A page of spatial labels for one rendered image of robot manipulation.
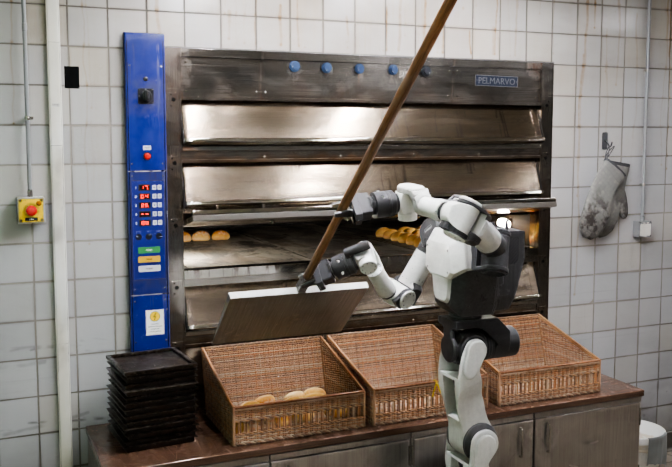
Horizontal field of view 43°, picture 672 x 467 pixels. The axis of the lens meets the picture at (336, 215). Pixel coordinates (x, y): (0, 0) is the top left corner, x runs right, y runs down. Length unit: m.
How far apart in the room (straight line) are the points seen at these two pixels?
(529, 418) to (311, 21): 1.96
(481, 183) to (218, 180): 1.30
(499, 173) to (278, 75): 1.22
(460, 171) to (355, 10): 0.92
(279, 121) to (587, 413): 1.88
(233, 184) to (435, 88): 1.08
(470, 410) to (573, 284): 1.53
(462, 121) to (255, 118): 1.03
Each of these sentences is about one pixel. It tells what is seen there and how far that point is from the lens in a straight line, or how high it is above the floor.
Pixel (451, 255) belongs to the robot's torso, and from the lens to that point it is 2.97.
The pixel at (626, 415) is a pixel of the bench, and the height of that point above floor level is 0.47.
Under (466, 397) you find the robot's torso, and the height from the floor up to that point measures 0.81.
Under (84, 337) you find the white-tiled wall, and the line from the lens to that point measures 3.59.
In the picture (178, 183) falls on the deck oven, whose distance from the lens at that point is 3.57.
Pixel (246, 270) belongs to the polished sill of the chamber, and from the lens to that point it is 3.69.
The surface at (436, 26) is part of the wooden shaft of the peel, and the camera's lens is 2.21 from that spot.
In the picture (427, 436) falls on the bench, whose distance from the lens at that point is 3.60.
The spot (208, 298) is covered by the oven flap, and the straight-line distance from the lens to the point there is 3.68.
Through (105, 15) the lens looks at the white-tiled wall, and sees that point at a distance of 3.55.
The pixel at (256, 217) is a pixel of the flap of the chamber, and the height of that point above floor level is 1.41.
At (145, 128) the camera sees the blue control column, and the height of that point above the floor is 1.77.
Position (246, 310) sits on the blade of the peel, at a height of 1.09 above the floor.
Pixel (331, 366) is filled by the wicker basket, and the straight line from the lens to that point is 3.74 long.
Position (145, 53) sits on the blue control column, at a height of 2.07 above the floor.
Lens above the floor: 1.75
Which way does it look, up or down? 5 degrees down
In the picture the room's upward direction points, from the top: straight up
